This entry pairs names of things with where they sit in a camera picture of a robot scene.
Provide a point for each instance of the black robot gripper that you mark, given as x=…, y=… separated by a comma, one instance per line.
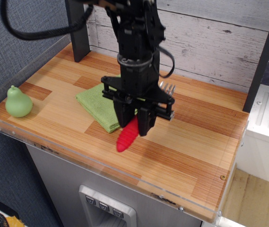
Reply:
x=138, y=87

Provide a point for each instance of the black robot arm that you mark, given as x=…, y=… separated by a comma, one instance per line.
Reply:
x=137, y=27

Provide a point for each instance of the green folded towel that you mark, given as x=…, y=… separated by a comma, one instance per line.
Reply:
x=99, y=107

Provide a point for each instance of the silver toy fridge cabinet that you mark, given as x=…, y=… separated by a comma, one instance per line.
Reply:
x=63, y=179

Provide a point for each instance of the dark frame post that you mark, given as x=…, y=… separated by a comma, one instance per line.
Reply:
x=256, y=82
x=79, y=39

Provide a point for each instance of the dark left frame post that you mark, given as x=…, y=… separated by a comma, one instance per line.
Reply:
x=79, y=39

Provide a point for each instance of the red handled metal fork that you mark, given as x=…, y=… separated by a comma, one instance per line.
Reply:
x=127, y=137

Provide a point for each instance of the silver dispenser button panel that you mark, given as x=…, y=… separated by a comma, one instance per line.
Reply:
x=104, y=206

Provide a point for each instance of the dark right frame post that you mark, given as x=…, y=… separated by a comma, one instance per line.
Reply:
x=256, y=82

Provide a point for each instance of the white plastic sink unit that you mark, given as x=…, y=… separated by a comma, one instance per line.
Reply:
x=253, y=154

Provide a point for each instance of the green plastic pear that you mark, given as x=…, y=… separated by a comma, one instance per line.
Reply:
x=18, y=104

